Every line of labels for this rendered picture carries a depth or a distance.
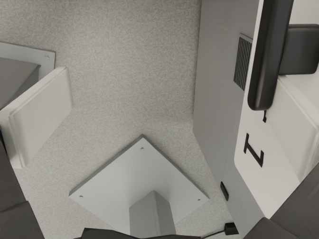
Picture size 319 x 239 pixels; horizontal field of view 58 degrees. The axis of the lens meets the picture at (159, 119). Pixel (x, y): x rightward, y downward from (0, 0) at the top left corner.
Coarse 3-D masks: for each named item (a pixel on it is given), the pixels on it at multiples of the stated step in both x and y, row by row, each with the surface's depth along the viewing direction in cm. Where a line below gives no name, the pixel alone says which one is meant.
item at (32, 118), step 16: (48, 80) 16; (64, 80) 18; (32, 96) 14; (48, 96) 16; (64, 96) 18; (0, 112) 13; (16, 112) 13; (32, 112) 14; (48, 112) 16; (64, 112) 18; (0, 128) 13; (16, 128) 13; (32, 128) 14; (48, 128) 16; (16, 144) 13; (32, 144) 14; (16, 160) 14
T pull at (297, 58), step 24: (264, 0) 15; (288, 0) 15; (264, 24) 16; (288, 24) 15; (312, 24) 16; (264, 48) 16; (288, 48) 16; (312, 48) 16; (264, 72) 16; (288, 72) 17; (312, 72) 17; (264, 96) 17
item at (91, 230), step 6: (84, 228) 8; (90, 228) 8; (84, 234) 8; (90, 234) 8; (96, 234) 8; (102, 234) 8; (108, 234) 8; (114, 234) 8; (120, 234) 8; (126, 234) 8
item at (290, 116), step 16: (288, 80) 17; (288, 96) 15; (304, 96) 15; (272, 112) 17; (288, 112) 15; (304, 112) 13; (272, 128) 17; (288, 128) 15; (304, 128) 13; (288, 144) 15; (304, 144) 13; (304, 160) 13; (304, 176) 13
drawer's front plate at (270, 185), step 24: (312, 0) 17; (312, 96) 17; (240, 120) 29; (240, 144) 29; (264, 144) 24; (240, 168) 29; (264, 168) 24; (288, 168) 20; (264, 192) 24; (288, 192) 21
